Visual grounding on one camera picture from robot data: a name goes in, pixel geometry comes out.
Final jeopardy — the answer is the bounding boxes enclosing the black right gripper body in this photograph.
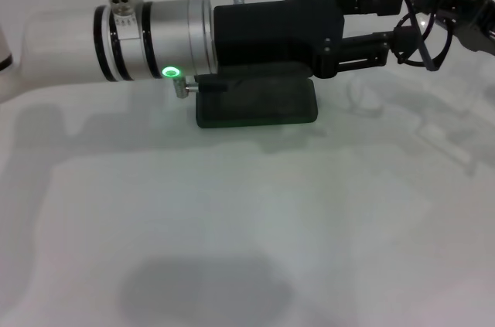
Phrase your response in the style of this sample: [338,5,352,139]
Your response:
[448,0,495,54]

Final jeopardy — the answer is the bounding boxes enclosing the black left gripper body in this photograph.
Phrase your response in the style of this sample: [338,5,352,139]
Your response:
[212,0,347,80]

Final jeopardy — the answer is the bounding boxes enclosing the black glasses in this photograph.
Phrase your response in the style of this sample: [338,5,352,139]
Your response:
[373,0,465,72]

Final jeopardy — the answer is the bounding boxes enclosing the green glasses case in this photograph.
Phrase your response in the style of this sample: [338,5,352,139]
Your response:
[195,63,320,130]

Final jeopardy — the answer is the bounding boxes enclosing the silver angled plug with cable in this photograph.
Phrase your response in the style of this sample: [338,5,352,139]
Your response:
[172,73,229,99]

